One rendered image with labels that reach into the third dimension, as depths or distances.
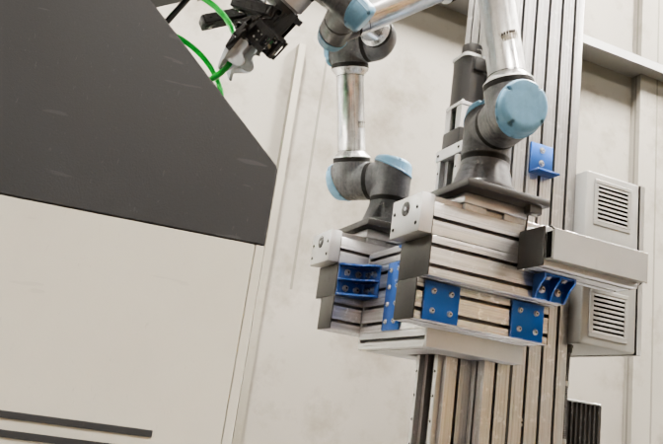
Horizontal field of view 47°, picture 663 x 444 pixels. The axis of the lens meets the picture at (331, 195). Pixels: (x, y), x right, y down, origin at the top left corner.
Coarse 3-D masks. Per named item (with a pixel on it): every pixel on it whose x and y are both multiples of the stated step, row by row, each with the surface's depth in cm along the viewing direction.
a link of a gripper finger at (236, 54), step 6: (240, 42) 171; (246, 42) 170; (234, 48) 171; (240, 48) 170; (246, 48) 170; (222, 54) 171; (228, 54) 171; (234, 54) 171; (240, 54) 170; (222, 60) 172; (228, 60) 171; (234, 60) 171; (240, 60) 170; (222, 66) 173; (240, 66) 170
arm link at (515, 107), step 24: (480, 0) 174; (504, 0) 172; (480, 24) 175; (504, 24) 170; (504, 48) 169; (504, 72) 167; (504, 96) 163; (528, 96) 164; (480, 120) 173; (504, 120) 163; (528, 120) 163; (504, 144) 172
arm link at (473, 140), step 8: (472, 104) 182; (480, 104) 179; (472, 112) 181; (464, 120) 184; (472, 120) 178; (464, 128) 183; (472, 128) 177; (464, 136) 181; (472, 136) 178; (480, 136) 174; (464, 144) 180; (472, 144) 178; (480, 144) 176; (488, 144) 174; (464, 152) 179; (504, 152) 177
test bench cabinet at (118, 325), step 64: (0, 256) 131; (64, 256) 134; (128, 256) 137; (192, 256) 140; (256, 256) 143; (0, 320) 128; (64, 320) 131; (128, 320) 134; (192, 320) 137; (0, 384) 126; (64, 384) 129; (128, 384) 132; (192, 384) 135
